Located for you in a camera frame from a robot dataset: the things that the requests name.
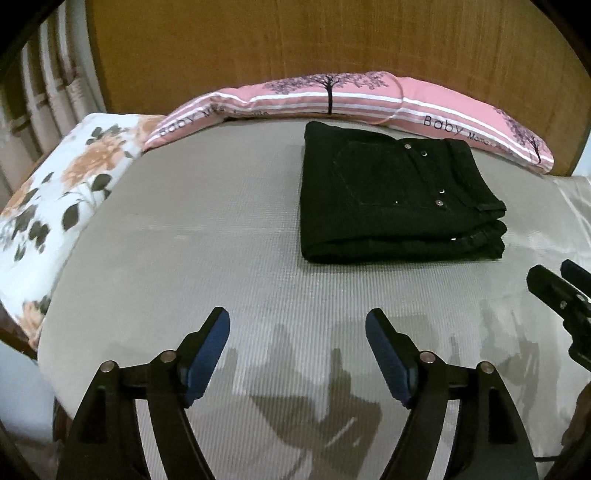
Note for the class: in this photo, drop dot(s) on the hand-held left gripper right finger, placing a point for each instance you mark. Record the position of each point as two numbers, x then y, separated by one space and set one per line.
390 357

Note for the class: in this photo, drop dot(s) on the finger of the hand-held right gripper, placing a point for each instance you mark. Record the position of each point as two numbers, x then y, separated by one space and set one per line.
551 288
577 274

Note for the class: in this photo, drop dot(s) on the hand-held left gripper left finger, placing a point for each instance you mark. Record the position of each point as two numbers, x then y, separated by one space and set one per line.
210 350

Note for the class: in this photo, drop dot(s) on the black pants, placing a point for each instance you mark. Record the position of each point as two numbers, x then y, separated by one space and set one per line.
392 194

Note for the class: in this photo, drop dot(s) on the grey bed mat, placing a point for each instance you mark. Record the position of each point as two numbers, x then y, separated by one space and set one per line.
184 258

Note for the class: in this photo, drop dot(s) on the white floral pillow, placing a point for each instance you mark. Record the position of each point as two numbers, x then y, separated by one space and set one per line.
69 184

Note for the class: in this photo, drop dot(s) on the pink tree-print pillow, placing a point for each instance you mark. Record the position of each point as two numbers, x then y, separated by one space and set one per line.
360 99

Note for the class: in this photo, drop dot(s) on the white pleated curtain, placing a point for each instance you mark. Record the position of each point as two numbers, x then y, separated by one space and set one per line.
41 92

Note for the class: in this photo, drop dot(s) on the wooden headboard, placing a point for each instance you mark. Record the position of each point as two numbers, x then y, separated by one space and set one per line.
323 41

